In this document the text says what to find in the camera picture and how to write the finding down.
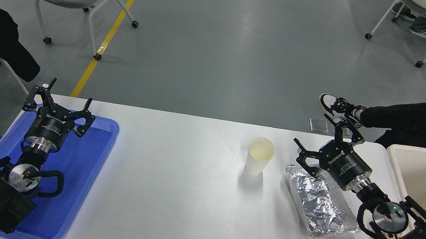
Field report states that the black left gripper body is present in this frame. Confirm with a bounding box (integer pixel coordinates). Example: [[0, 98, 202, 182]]
[[25, 103, 78, 149]]

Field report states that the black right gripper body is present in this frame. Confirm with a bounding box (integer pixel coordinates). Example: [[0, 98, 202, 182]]
[[316, 138, 376, 194]]

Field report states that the white paper cup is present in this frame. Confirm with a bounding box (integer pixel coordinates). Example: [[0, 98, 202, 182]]
[[244, 135, 277, 178]]

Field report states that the blue plastic tray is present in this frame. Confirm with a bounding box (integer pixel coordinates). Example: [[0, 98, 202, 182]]
[[0, 103, 121, 239]]

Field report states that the crumpled foil tray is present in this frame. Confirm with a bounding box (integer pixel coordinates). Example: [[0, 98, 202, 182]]
[[277, 163, 369, 239]]

